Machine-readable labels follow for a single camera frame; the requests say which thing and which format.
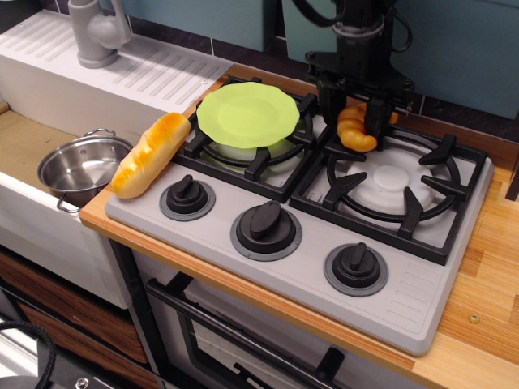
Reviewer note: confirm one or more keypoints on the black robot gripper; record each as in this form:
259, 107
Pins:
361, 70

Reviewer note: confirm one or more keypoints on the orange toy croissant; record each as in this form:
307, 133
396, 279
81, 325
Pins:
351, 129

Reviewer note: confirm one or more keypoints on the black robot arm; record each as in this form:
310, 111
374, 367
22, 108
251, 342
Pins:
360, 21

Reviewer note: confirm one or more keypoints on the light green plastic plate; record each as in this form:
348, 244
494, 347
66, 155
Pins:
248, 115

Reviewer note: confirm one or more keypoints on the yellow toy bread loaf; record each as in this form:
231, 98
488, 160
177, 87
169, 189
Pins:
156, 147

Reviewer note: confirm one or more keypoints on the small stainless steel pot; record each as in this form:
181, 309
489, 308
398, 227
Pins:
77, 171

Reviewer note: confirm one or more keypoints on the white toy sink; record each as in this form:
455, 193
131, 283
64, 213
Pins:
47, 97

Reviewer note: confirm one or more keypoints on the white right burner cap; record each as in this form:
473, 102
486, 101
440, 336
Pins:
389, 173

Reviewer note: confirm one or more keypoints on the black right burner grate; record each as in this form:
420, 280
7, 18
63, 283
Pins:
431, 233

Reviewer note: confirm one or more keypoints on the black burner grate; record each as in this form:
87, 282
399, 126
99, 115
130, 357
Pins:
431, 233
271, 171

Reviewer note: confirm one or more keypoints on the black left burner grate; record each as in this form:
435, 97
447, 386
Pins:
271, 171

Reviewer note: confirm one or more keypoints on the grey toy stove top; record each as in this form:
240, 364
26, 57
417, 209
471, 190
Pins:
372, 240

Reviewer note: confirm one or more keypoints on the black middle stove knob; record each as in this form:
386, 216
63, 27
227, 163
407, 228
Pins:
266, 233

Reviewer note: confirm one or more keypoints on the black stove knob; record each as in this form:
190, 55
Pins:
356, 270
266, 233
187, 199

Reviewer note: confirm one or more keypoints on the black right stove knob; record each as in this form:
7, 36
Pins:
356, 270

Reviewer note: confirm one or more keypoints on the black left stove knob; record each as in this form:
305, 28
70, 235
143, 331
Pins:
187, 199

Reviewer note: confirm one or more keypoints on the grey toy faucet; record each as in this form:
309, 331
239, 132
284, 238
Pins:
98, 36

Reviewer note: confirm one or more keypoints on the toy oven door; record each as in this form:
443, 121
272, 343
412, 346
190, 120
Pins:
225, 342

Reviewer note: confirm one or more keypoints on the wood grain drawer front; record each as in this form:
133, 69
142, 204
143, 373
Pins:
80, 323

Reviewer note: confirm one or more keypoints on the black oven door handle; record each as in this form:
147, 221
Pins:
320, 378

